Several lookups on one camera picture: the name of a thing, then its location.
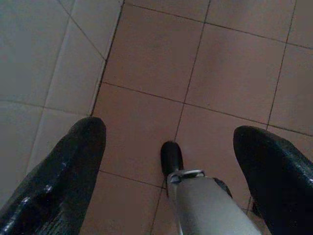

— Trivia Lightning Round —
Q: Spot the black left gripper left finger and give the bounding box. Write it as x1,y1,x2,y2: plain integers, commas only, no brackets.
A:
0,117,107,235

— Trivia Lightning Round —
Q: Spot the silver robot leg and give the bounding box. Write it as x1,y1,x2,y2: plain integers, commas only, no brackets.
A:
166,168,263,235

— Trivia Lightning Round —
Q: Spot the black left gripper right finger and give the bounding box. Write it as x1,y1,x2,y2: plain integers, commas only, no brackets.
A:
232,125,313,235

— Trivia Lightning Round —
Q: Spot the black robot foot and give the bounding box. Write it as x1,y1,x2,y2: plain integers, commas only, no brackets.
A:
160,141,184,176

